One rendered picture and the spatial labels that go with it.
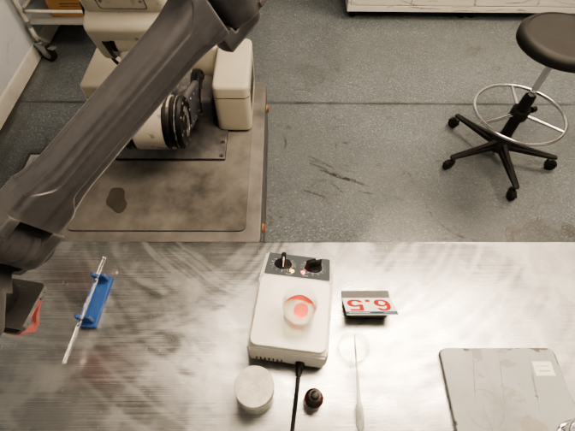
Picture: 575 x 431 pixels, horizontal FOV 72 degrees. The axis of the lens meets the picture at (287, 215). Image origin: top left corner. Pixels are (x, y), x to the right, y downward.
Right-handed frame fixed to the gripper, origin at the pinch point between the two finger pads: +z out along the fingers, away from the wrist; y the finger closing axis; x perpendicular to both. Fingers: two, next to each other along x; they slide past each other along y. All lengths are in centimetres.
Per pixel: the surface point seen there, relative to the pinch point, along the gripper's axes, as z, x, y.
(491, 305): 1, 17, 78
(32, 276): 11.8, 12.4, -9.1
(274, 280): -2.6, 13.1, 36.5
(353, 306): 2, 13, 52
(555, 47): 1, 123, 122
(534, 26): 1, 136, 117
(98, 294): 9.2, 10.0, 5.2
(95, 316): 9.3, 5.9, 6.3
